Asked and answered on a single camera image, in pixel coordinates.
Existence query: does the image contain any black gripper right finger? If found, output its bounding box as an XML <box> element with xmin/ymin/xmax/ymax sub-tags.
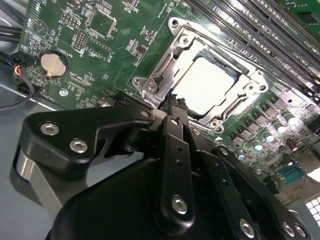
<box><xmin>177</xmin><ymin>99</ymin><xmax>313</xmax><ymax>240</ymax></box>

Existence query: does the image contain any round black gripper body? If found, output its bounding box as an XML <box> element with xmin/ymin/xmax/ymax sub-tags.
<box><xmin>47</xmin><ymin>156</ymin><xmax>232</xmax><ymax>240</ymax></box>

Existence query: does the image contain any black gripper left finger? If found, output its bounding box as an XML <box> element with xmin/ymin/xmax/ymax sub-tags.
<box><xmin>9</xmin><ymin>96</ymin><xmax>196</xmax><ymax>232</ymax></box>

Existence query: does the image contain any metal wire locking lever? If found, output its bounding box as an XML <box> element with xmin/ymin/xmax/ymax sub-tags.
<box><xmin>181</xmin><ymin>23</ymin><xmax>263</xmax><ymax>81</ymax></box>
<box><xmin>140</xmin><ymin>89</ymin><xmax>222</xmax><ymax>132</ymax></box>

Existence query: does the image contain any silver-topped CPU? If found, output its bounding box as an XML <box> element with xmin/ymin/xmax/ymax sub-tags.
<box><xmin>171</xmin><ymin>56</ymin><xmax>243</xmax><ymax>115</ymax></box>

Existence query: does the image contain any metal socket cover frame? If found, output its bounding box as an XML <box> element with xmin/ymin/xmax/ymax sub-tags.
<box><xmin>147</xmin><ymin>26</ymin><xmax>261</xmax><ymax>126</ymax></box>

